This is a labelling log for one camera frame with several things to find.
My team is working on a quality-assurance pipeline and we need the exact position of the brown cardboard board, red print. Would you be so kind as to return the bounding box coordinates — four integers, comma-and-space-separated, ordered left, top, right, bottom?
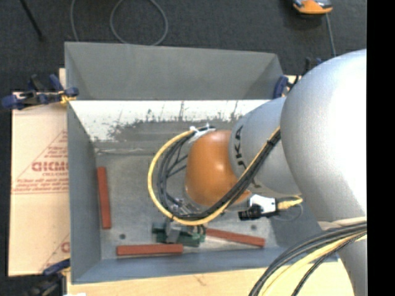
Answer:
7, 105, 71, 277

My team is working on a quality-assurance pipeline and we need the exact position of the grey metal bin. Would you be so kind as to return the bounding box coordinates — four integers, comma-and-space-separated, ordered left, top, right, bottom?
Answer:
64, 41, 340, 284

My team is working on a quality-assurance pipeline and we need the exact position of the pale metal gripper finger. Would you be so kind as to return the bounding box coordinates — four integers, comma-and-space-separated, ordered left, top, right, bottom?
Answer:
166, 225, 182, 244
152, 221, 169, 235

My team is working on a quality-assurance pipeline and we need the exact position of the black cylinder on white bracket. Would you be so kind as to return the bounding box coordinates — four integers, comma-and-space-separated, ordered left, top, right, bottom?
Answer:
238, 194, 305, 222

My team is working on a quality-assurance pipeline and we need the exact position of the red-brown flat block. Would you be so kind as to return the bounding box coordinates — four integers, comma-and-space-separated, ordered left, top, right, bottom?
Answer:
96, 166, 112, 230
116, 243, 185, 257
205, 228, 267, 249

